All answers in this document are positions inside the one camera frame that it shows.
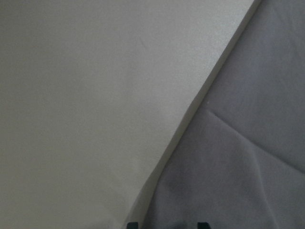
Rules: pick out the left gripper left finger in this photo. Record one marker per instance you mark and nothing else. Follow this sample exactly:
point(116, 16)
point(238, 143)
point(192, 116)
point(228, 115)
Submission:
point(132, 225)

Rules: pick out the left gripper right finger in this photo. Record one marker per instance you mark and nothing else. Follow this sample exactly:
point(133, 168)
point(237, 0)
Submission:
point(202, 225)

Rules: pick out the dark brown t-shirt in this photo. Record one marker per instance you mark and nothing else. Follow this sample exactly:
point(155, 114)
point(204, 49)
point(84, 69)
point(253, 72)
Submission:
point(241, 162)

